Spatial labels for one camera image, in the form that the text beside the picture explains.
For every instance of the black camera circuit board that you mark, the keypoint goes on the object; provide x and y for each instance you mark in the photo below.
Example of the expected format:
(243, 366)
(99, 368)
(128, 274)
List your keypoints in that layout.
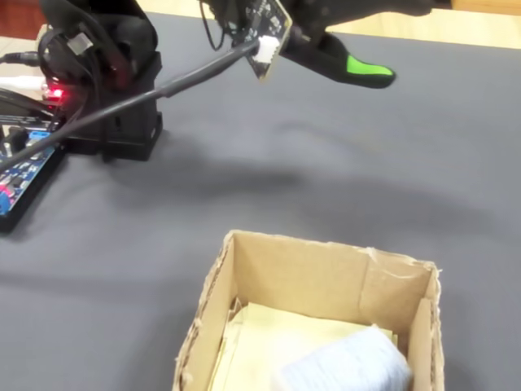
(264, 20)

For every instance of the pale yellow paper stack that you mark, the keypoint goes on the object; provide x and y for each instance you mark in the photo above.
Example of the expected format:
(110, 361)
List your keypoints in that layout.
(260, 350)

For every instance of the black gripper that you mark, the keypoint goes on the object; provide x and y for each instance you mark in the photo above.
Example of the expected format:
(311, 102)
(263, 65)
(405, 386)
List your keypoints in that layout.
(350, 12)

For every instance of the blue circuit board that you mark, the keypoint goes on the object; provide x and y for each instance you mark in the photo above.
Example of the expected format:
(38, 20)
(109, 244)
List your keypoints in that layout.
(16, 179)

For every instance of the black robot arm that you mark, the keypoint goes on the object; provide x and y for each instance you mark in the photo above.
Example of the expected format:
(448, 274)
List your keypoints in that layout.
(122, 69)

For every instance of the dark grey table mat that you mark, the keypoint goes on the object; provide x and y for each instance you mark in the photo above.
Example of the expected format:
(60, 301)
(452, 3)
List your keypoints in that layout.
(325, 163)

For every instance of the black circuit board tray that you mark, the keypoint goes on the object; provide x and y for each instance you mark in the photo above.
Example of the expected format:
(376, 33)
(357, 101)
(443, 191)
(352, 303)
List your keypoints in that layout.
(12, 223)

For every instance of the open cardboard box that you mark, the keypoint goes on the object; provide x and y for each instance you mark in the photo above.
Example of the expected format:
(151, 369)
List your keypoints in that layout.
(301, 277)

